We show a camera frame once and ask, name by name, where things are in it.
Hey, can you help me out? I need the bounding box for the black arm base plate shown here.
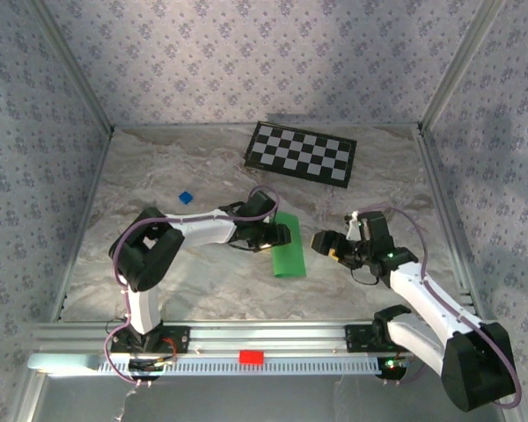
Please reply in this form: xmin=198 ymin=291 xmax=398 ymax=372
xmin=110 ymin=325 xmax=191 ymax=355
xmin=344 ymin=324 xmax=426 ymax=353

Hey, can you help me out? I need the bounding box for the white slotted cable duct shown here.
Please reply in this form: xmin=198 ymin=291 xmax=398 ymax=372
xmin=27 ymin=353 xmax=379 ymax=377

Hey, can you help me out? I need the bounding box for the aluminium frame post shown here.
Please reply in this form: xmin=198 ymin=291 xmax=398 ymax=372
xmin=417 ymin=0 xmax=508 ymax=133
xmin=26 ymin=0 xmax=115 ymax=135

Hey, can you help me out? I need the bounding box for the green paper sheet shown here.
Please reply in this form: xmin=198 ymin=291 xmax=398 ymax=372
xmin=270 ymin=211 xmax=308 ymax=280

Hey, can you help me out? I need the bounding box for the black white checkerboard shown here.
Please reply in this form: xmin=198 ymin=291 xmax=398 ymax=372
xmin=244 ymin=120 xmax=357 ymax=189

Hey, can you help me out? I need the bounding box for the wide aluminium mounting rail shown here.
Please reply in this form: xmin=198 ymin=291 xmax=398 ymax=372
xmin=30 ymin=320 xmax=450 ymax=358

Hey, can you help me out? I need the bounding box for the aluminium frame bar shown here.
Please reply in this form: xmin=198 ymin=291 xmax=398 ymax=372
xmin=415 ymin=125 xmax=488 ymax=324
xmin=112 ymin=122 xmax=422 ymax=131
xmin=50 ymin=129 xmax=115 ymax=324

